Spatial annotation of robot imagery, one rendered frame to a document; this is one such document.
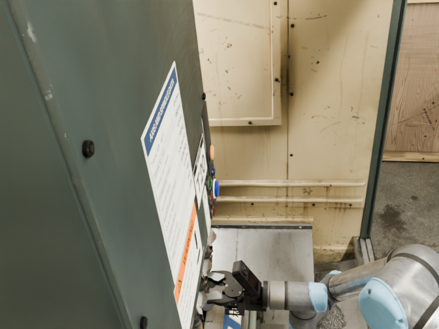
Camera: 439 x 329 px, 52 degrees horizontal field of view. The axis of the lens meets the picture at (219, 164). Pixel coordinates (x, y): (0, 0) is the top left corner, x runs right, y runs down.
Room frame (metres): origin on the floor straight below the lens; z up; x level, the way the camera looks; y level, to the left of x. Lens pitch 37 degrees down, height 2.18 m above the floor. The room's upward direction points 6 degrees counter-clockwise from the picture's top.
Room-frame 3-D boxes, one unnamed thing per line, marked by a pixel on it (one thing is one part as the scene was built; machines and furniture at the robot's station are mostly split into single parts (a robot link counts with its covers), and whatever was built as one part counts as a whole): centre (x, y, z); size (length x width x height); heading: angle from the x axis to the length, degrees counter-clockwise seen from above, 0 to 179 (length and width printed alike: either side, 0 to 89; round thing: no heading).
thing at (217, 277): (0.82, 0.06, 1.17); 0.09 x 0.03 x 0.06; 65
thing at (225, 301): (0.75, 0.03, 1.19); 0.09 x 0.05 x 0.02; 96
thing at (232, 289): (0.77, -0.03, 1.16); 0.12 x 0.08 x 0.09; 80
